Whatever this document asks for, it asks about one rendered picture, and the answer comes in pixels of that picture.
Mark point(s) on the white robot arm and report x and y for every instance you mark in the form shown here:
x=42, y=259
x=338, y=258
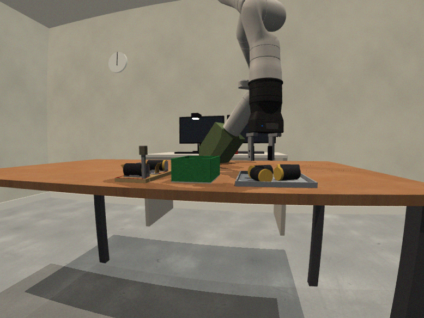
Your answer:
x=257, y=18

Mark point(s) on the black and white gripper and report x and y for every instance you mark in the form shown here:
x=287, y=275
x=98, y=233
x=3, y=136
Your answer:
x=265, y=100

